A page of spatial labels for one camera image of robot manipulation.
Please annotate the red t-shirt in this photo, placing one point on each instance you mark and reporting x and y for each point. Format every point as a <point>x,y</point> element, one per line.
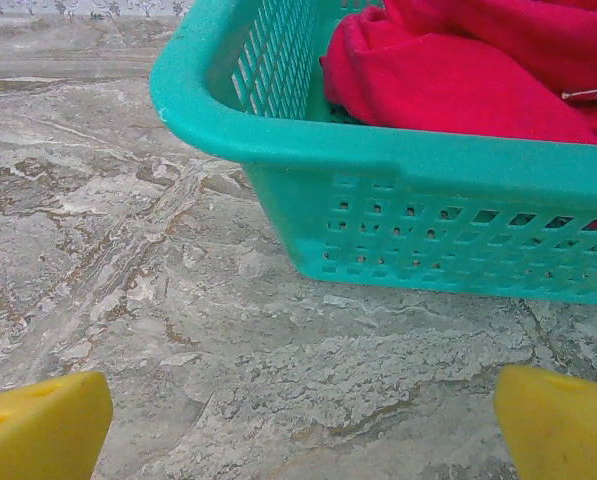
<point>458,75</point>

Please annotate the teal plastic basket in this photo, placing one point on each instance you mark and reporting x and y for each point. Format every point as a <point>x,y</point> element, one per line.
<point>428,170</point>

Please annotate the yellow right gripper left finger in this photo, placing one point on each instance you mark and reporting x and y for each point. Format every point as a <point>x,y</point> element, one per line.
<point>38,430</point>

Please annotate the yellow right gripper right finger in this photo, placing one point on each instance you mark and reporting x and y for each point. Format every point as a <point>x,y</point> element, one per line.
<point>558,435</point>

